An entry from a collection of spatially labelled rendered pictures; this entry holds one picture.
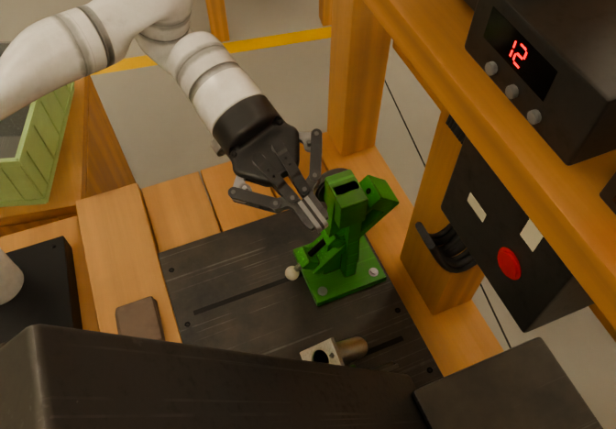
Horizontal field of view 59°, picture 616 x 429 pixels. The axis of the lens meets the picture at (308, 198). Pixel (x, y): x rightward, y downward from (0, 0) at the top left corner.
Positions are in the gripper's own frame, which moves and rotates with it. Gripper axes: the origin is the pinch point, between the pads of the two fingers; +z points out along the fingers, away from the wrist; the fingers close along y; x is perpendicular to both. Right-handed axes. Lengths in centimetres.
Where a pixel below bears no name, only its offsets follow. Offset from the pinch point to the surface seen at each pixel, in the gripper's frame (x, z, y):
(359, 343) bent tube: 20.0, 14.6, -3.6
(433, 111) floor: 188, -43, 94
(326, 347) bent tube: 13.4, 12.3, -7.4
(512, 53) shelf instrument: -15.4, 1.7, 20.1
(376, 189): 31.1, -3.2, 14.0
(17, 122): 67, -76, -39
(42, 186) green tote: 66, -57, -42
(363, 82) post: 46, -25, 29
